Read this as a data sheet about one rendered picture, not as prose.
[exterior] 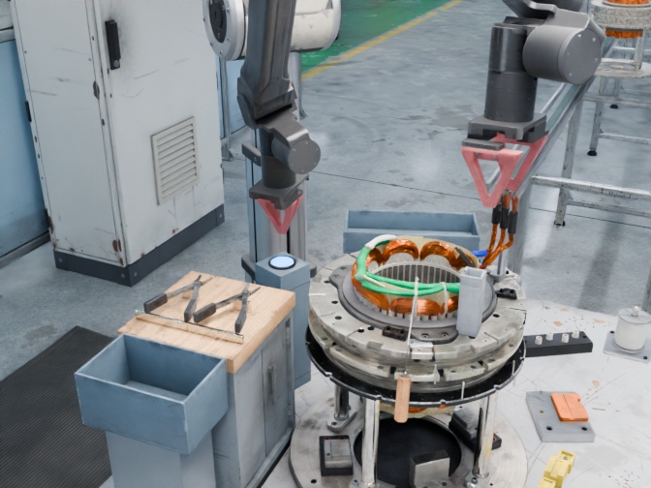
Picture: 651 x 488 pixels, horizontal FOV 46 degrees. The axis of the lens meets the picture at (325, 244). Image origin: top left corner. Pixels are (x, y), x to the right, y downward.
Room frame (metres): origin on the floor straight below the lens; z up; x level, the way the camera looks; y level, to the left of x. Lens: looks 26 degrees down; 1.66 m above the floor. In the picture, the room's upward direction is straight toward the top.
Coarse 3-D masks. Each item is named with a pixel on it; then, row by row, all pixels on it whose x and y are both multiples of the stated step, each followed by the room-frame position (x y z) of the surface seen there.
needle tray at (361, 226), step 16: (352, 224) 1.37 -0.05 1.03; (368, 224) 1.37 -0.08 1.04; (384, 224) 1.36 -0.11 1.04; (400, 224) 1.36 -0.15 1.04; (416, 224) 1.36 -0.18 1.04; (432, 224) 1.36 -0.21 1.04; (448, 224) 1.35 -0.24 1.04; (464, 224) 1.35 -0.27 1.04; (352, 240) 1.27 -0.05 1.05; (368, 240) 1.26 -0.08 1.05; (448, 240) 1.25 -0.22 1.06; (464, 240) 1.25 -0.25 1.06
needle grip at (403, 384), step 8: (400, 376) 0.83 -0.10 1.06; (400, 384) 0.82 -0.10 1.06; (408, 384) 0.82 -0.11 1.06; (400, 392) 0.81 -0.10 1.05; (408, 392) 0.82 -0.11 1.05; (400, 400) 0.81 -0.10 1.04; (408, 400) 0.81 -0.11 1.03; (400, 408) 0.81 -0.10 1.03; (408, 408) 0.81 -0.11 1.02; (400, 416) 0.80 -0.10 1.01
